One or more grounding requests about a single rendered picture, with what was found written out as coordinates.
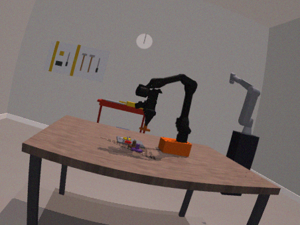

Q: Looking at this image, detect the purple gear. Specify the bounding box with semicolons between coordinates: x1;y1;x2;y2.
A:
131;144;142;152

